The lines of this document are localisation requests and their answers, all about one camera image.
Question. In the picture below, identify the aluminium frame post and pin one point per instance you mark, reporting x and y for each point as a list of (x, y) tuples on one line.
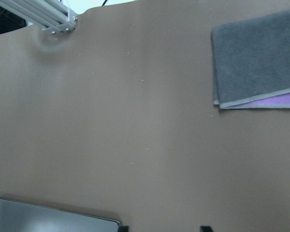
[(52, 16)]

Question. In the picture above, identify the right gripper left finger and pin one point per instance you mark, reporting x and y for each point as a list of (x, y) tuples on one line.
[(124, 229)]

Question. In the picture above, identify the folded grey cloth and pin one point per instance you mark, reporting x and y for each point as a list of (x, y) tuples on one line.
[(251, 62)]

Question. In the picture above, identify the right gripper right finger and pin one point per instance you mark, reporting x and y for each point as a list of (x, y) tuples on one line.
[(205, 229)]

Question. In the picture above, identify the grey laptop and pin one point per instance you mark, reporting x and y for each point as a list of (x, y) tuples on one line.
[(24, 217)]

